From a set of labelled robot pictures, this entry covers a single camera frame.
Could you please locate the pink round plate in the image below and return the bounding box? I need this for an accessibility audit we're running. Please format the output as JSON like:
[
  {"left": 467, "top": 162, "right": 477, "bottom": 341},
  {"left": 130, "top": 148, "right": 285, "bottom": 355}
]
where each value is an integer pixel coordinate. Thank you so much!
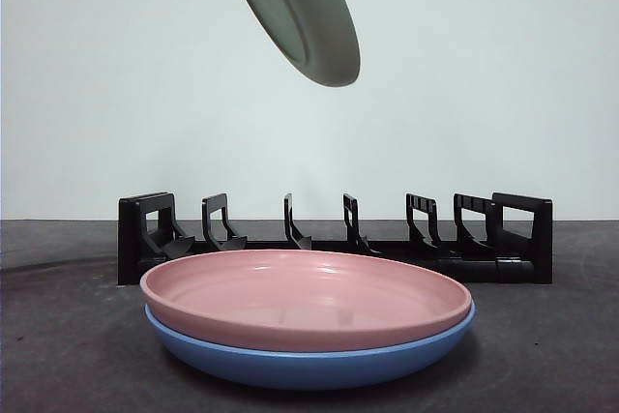
[{"left": 138, "top": 248, "right": 473, "bottom": 353}]

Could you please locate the pale green round plate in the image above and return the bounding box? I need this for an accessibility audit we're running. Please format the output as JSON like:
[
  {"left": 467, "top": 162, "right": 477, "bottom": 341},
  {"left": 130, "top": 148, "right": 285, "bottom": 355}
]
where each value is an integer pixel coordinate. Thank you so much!
[{"left": 221, "top": 0, "right": 362, "bottom": 90}]

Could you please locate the blue round plate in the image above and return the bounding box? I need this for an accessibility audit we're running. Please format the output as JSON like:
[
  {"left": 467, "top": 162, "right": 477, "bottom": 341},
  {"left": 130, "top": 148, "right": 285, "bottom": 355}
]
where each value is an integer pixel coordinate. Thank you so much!
[{"left": 142, "top": 299, "right": 477, "bottom": 391}]

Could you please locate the black plastic dish rack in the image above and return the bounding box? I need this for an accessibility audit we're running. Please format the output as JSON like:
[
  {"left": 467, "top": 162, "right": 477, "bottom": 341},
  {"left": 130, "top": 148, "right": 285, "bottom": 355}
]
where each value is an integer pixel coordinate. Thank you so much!
[{"left": 117, "top": 192, "right": 553, "bottom": 286}]

